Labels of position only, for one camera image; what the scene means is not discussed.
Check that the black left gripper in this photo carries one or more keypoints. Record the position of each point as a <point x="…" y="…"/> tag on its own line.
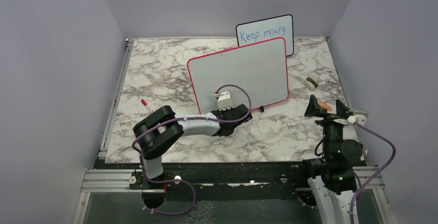
<point x="225" y="111"/>

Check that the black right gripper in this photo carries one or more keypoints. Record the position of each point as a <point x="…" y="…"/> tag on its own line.
<point x="341" y="110"/>

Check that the red framed whiteboard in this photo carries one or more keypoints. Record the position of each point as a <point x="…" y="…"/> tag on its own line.
<point x="255" y="73"/>

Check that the red capped white marker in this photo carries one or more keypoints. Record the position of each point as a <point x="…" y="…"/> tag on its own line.
<point x="146" y="105"/>

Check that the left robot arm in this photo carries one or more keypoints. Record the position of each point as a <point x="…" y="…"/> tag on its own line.
<point x="156" y="133"/>

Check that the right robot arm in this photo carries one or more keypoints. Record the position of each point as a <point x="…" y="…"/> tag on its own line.
<point x="331" y="176"/>

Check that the small whiteboard eraser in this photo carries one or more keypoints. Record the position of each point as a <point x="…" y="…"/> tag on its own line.
<point x="311" y="84"/>

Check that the black framed written whiteboard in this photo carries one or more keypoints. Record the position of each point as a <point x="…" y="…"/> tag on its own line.
<point x="259" y="30"/>

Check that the orange rubber piece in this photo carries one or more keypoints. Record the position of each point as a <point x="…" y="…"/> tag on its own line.
<point x="324" y="105"/>

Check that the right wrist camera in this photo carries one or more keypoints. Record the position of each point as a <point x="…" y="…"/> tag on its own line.
<point x="358" y="117"/>

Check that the black aluminium base frame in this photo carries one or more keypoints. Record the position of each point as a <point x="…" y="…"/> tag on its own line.
<point x="198" y="181"/>

